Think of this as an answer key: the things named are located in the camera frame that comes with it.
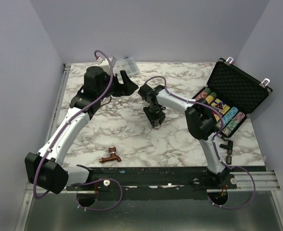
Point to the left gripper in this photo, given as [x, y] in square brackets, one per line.
[127, 88]

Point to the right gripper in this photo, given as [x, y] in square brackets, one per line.
[159, 117]

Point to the blue playing card deck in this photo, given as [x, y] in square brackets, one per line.
[226, 108]

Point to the red triangular dealer button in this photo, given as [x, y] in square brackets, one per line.
[219, 105]

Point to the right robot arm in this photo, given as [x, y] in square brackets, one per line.
[200, 122]

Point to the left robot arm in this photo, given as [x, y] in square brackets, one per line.
[44, 168]

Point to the clear plastic organizer box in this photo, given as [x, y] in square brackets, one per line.
[127, 64]

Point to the brown faucet tap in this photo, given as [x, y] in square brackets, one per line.
[113, 156]

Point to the black poker chip case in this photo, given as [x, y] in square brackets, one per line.
[239, 90]

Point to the black pipe fitting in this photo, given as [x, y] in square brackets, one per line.
[229, 148]

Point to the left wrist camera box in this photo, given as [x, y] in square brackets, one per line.
[104, 64]

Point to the aluminium frame rail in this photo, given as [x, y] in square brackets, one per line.
[58, 103]

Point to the black mounting rail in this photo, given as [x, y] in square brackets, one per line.
[152, 183]

